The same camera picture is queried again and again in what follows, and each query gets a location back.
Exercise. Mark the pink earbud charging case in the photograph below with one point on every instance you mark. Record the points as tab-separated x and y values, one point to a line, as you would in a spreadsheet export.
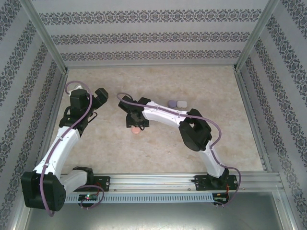
135	131

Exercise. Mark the purple earbud charging case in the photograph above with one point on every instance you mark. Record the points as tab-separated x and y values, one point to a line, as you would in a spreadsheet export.
172	103

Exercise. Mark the white earbud charging case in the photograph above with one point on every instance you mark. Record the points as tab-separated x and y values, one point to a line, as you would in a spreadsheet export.
181	104

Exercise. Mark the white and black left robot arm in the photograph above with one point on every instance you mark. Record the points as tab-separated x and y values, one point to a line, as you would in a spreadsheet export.
60	146

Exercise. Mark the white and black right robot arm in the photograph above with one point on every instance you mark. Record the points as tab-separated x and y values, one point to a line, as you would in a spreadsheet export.
163	115

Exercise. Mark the small circuit board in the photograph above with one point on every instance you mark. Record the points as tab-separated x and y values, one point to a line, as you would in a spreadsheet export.
220	198
87	197

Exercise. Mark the steel sheet panel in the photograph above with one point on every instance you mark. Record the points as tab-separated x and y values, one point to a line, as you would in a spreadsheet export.
153	218

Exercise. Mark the aluminium frame side rail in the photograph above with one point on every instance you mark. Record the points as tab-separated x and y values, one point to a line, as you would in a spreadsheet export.
58	95
248	107

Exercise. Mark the white wall base strip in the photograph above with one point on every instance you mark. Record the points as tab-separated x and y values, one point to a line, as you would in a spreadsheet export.
144	67

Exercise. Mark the aluminium frame post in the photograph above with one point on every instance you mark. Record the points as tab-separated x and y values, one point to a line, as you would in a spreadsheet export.
255	36
46	36

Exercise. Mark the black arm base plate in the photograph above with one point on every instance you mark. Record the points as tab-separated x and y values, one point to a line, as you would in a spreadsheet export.
200	183
104	183

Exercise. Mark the aluminium frame strut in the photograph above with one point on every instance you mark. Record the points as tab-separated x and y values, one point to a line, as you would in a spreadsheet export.
16	215
287	210

